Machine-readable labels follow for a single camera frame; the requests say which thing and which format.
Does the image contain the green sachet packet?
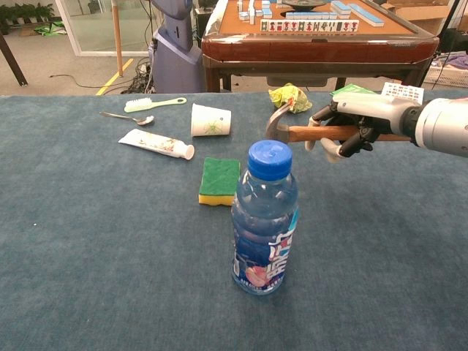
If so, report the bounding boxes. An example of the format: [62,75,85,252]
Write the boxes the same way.
[331,83,377,97]

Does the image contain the purple cloth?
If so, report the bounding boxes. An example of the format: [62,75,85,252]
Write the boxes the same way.
[444,53,468,70]

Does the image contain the dark table leg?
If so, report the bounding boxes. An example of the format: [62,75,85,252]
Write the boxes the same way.
[0,31,29,87]

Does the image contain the blue capped water bottle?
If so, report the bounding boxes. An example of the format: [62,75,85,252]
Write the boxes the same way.
[230,138,300,296]

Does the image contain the wooden pole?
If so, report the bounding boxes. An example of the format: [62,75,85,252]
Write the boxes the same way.
[111,0,124,78]

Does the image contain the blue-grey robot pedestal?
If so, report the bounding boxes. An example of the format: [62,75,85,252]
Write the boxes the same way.
[148,0,205,94]

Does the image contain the white glass door frame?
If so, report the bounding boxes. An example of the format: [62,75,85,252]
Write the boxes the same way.
[54,0,154,57]

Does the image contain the black floor cable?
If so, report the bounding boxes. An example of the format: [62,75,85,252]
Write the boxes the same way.
[49,74,110,90]

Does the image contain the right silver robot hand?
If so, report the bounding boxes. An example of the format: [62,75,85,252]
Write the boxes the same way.
[305,91,421,165]

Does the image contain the potted green plants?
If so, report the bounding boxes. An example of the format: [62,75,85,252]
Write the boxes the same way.
[0,2,56,36]

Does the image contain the black tripod stand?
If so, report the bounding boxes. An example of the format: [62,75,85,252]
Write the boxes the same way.
[437,0,462,41]

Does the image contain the green and yellow sponge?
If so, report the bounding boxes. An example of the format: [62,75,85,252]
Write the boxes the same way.
[198,156,241,207]

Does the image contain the light green brush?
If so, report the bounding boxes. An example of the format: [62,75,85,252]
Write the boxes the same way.
[124,97,188,113]

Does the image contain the white toothpaste tube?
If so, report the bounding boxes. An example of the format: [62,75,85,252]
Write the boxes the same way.
[117,128,196,161]

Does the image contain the blue-backed mahjong tile row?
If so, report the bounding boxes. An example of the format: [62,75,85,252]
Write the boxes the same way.
[331,0,385,27]
[286,11,339,20]

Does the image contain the stacked mahjong tiles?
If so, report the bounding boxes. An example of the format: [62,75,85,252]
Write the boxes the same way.
[236,0,273,25]

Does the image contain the blue felt table cover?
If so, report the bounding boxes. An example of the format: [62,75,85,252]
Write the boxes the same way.
[0,89,468,351]

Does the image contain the metal spoon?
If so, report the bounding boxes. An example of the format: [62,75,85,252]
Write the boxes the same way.
[99,111,156,127]

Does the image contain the tangled floor cable bundle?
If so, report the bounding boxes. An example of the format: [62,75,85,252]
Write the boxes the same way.
[122,58,155,95]

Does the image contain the white plastic basket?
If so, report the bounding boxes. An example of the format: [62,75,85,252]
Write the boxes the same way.
[423,60,468,88]

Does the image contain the white paper cup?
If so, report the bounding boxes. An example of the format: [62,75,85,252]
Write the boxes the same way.
[190,103,233,137]

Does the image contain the green bag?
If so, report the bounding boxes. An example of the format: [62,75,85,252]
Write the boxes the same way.
[34,21,69,37]

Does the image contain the crumpled yellow-green wrapper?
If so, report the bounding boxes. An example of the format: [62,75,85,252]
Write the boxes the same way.
[268,83,313,114]

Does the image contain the wooden handled claw hammer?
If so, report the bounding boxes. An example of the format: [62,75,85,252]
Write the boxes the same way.
[265,103,416,143]

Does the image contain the white printed tile box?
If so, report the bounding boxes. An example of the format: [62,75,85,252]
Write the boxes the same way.
[380,81,426,105]

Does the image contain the brown mahjong table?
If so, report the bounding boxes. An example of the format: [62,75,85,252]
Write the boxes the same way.
[201,0,440,92]

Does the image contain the face-up mahjong tile row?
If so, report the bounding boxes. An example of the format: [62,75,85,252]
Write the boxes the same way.
[260,19,360,32]

